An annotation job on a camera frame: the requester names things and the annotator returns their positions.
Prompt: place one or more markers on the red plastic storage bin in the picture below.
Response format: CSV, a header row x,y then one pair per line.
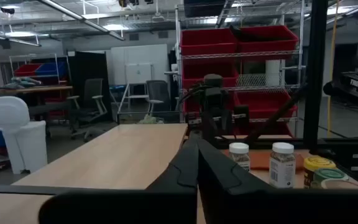
x,y
259,104
272,39
26,70
197,74
208,42

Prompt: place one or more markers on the white trash bin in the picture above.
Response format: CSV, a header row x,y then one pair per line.
x,y
23,140

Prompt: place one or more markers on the white-lid glass spice jar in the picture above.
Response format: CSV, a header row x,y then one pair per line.
x,y
239,155
281,168

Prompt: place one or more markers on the grey office chair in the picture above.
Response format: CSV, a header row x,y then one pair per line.
x,y
158,93
89,99

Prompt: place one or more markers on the yellow-lid brown spice can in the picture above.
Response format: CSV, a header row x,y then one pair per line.
x,y
315,165

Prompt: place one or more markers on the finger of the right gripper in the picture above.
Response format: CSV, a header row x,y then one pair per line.
x,y
191,119
241,116

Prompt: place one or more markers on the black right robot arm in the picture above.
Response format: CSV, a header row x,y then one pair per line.
x,y
213,93

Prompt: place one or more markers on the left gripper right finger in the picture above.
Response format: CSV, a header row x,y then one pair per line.
x,y
225,177

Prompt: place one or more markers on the artificial green potted plant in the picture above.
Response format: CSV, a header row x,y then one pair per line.
x,y
150,120

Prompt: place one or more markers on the green-lid oregano jar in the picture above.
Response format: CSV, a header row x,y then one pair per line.
x,y
329,174

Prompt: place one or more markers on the background wooden workbench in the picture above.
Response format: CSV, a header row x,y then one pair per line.
x,y
26,91

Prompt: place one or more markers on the orange folded cloth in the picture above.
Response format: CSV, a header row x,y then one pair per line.
x,y
259,160

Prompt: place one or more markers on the white metal stand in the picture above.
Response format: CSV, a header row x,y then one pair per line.
x,y
134,93

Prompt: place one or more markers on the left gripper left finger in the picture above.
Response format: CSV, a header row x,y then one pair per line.
x,y
182,174

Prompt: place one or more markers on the black partition panel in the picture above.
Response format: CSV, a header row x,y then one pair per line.
x,y
89,65

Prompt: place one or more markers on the black Trossen-labelled robot arm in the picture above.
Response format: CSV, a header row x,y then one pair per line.
x,y
353,85

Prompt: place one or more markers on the white roll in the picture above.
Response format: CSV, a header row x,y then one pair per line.
x,y
273,71

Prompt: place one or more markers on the white cabinet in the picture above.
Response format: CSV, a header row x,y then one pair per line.
x,y
138,56

